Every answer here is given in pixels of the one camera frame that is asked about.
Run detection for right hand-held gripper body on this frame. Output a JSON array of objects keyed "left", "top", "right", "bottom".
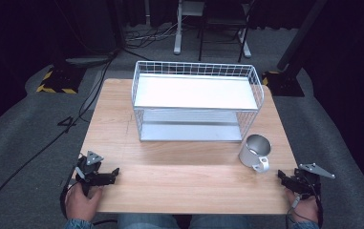
[{"left": 280, "top": 162, "right": 336, "bottom": 200}]

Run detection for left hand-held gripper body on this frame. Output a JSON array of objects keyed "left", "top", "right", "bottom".
[{"left": 74, "top": 151, "right": 118, "bottom": 197}]

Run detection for person's right hand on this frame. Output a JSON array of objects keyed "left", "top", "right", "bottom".
[{"left": 284, "top": 188, "right": 320, "bottom": 224}]

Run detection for person's left hand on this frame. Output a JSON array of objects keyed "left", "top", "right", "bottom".
[{"left": 64, "top": 182, "right": 104, "bottom": 222}]

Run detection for silver metal mug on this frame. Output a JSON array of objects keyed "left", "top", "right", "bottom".
[{"left": 238, "top": 134, "right": 272, "bottom": 175}]

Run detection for person's legs in jeans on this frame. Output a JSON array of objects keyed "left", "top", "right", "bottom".
[{"left": 117, "top": 213, "right": 254, "bottom": 229}]

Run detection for black yellow striped stand base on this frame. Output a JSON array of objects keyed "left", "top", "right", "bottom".
[
  {"left": 35, "top": 64, "right": 87, "bottom": 95},
  {"left": 261, "top": 70, "right": 306, "bottom": 98}
]

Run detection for black slanted stand pole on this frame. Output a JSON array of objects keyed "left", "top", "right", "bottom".
[{"left": 276, "top": 0, "right": 329, "bottom": 72}]

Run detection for black folding chair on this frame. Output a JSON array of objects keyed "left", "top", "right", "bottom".
[{"left": 198, "top": 0, "right": 256, "bottom": 64}]

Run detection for right hand-held gripper cable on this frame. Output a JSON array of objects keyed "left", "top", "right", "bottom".
[{"left": 285, "top": 177, "right": 325, "bottom": 229}]

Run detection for hand-held gripper cable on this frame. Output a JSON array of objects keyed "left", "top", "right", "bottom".
[
  {"left": 59, "top": 156, "right": 85, "bottom": 220},
  {"left": 285, "top": 177, "right": 325, "bottom": 229}
]

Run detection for left hand-held gripper cable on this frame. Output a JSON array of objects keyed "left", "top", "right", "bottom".
[{"left": 59, "top": 156, "right": 85, "bottom": 220}]

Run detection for long black floor cable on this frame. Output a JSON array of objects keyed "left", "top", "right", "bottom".
[{"left": 0, "top": 51, "right": 120, "bottom": 218}]

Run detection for white wire shelf rack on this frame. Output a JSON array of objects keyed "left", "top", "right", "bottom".
[{"left": 130, "top": 60, "right": 266, "bottom": 143}]

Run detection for bundle of floor cables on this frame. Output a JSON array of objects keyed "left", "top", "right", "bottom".
[{"left": 125, "top": 22, "right": 183, "bottom": 42}]

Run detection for white metal stand frame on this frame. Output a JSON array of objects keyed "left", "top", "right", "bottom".
[{"left": 172, "top": 0, "right": 253, "bottom": 59}]

